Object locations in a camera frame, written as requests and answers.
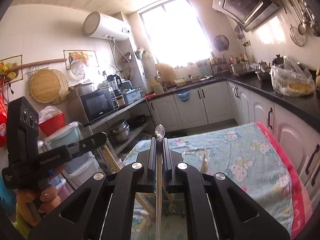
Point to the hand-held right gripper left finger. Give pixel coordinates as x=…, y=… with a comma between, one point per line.
x=153, y=165

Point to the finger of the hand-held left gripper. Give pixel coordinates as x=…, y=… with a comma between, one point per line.
x=87, y=143

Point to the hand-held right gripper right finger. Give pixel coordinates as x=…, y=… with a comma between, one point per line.
x=165, y=165

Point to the long bamboo chopsticks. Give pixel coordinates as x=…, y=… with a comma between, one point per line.
x=110, y=156
x=143, y=203

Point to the short chopstick pair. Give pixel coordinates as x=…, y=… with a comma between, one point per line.
x=205, y=165
x=158, y=217

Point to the person's left forearm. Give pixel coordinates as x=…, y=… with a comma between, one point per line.
x=21, y=228

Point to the row of hanging kitchen utensils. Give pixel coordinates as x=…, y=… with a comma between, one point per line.
x=297, y=38

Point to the person's left hand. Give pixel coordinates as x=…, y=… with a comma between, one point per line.
x=50, y=196

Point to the pastel plastic drawer cabinet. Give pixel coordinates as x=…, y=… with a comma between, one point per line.
x=80, y=172

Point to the steel shelf table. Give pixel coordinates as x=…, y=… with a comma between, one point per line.
x=138, y=131

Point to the red plastic basin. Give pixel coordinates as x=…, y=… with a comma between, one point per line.
x=52, y=126

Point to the black microwave oven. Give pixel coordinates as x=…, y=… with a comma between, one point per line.
x=97, y=105

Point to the red plastic bag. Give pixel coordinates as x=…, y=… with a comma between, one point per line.
x=2, y=120

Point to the black frying pan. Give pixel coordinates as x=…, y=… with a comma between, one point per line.
x=137, y=121

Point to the white plastic bag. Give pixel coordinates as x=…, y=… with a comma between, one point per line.
x=50, y=112

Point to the blue plastic object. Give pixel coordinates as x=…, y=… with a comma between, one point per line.
x=6, y=202

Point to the cardboard box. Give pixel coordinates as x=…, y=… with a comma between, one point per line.
x=75, y=92

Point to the woven round mat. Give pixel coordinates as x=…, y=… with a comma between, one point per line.
x=65, y=87

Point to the light blue storage box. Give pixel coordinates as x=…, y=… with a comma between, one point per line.
x=132, y=96

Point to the blender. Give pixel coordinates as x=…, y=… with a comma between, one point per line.
x=113, y=82

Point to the blue plastic bowl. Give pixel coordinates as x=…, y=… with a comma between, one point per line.
x=183, y=97

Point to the round wooden board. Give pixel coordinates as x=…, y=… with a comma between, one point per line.
x=45, y=86

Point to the cartoon printed tablecloth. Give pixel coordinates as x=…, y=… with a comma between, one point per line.
x=237, y=150

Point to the white round lid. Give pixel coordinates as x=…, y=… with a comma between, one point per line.
x=78, y=70

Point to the white base cabinets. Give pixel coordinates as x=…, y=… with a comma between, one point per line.
x=217, y=102

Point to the wooden rolling pin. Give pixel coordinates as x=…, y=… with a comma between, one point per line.
x=45, y=62

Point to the yellowish plastic jug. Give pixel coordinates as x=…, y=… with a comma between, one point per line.
x=165, y=71

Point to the white water heater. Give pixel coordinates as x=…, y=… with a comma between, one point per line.
x=107, y=26

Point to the steel cooking pot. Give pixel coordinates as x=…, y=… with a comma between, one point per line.
x=262, y=73

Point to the window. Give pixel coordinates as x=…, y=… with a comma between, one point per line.
x=175, y=30

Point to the black kitchen countertop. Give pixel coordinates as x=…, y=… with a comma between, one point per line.
x=287, y=102

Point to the clear plastic bag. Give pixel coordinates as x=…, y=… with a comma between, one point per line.
x=292, y=80

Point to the steel kettle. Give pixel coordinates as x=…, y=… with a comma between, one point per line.
x=277, y=60

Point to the black range hood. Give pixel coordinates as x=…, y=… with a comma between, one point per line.
x=240, y=2

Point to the fruit wall picture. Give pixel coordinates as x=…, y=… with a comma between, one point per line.
x=80, y=55
x=10, y=67

